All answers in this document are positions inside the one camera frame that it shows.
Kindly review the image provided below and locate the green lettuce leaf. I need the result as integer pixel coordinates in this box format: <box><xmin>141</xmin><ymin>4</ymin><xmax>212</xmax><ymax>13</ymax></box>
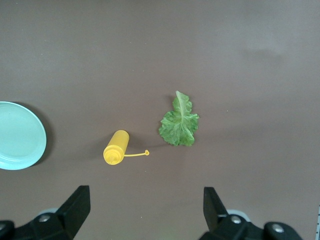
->
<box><xmin>158</xmin><ymin>90</ymin><xmax>201</xmax><ymax>148</ymax></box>

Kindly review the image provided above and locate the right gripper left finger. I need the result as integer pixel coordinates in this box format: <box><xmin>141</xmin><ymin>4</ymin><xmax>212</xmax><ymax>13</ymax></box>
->
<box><xmin>0</xmin><ymin>185</ymin><xmax>91</xmax><ymax>240</ymax></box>

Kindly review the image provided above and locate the yellow mustard squeeze bottle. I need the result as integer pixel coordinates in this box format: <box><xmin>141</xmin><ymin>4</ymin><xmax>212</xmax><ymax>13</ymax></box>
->
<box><xmin>103</xmin><ymin>129</ymin><xmax>151</xmax><ymax>166</ymax></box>

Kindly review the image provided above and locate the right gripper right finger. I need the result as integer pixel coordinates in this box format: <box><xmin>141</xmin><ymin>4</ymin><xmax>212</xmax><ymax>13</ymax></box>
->
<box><xmin>199</xmin><ymin>186</ymin><xmax>305</xmax><ymax>240</ymax></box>

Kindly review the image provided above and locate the mint green plate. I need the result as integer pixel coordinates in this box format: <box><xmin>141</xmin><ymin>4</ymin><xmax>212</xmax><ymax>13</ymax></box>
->
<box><xmin>0</xmin><ymin>101</ymin><xmax>48</xmax><ymax>171</ymax></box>

